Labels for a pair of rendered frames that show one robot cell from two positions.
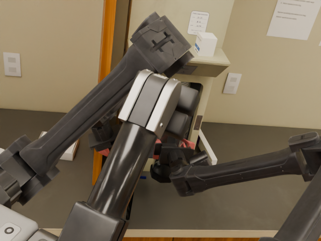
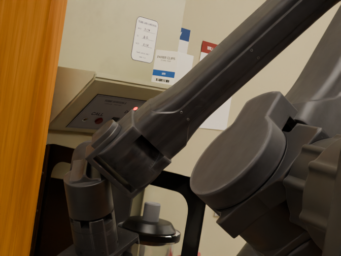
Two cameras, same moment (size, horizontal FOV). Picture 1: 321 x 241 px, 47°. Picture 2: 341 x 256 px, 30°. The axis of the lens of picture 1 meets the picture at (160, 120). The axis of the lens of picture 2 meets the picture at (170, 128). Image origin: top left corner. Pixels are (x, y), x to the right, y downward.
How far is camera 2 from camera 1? 79 cm
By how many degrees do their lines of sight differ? 47
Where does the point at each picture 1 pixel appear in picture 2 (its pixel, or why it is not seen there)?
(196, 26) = (142, 44)
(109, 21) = (58, 6)
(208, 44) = (184, 64)
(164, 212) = not seen: outside the picture
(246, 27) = not seen: hidden behind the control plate
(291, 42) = not seen: hidden behind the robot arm
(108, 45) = (51, 59)
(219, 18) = (169, 33)
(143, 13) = (71, 13)
